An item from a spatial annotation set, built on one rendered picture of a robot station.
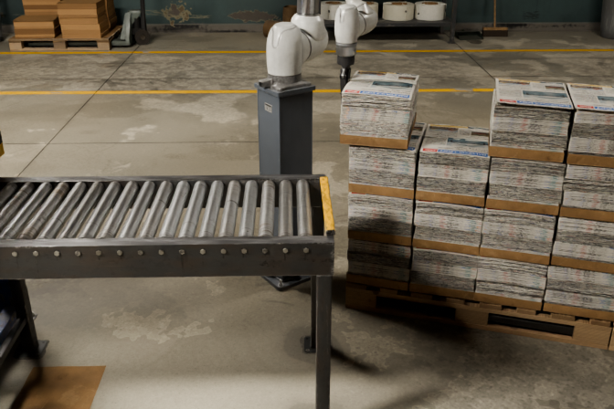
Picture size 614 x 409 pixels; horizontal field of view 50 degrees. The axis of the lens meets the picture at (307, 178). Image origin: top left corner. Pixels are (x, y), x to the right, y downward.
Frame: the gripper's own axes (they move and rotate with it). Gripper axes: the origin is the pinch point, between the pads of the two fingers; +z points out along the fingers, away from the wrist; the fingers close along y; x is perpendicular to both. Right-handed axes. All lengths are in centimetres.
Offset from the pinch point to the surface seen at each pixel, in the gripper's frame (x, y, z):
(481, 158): -61, -19, 13
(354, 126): -8.7, -20.7, 4.4
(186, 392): 40, -92, 96
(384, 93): -20.3, -18.6, -10.2
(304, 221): -6, -87, 16
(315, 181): -1, -52, 17
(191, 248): 24, -112, 18
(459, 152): -52, -16, 13
